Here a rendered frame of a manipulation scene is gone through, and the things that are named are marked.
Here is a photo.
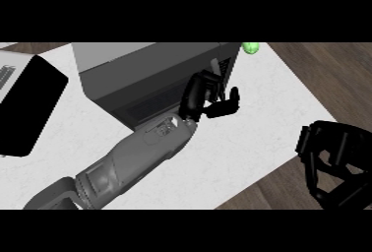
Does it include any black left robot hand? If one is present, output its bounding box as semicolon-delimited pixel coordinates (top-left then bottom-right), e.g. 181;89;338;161
178;70;241;123

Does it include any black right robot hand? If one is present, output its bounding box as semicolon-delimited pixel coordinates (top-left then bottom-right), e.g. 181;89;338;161
294;119;372;211

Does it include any dark grey microwave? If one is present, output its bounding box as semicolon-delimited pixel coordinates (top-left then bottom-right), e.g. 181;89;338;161
71;41;243;133

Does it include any green round object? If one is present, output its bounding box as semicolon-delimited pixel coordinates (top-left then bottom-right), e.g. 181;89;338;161
241;41;262;56

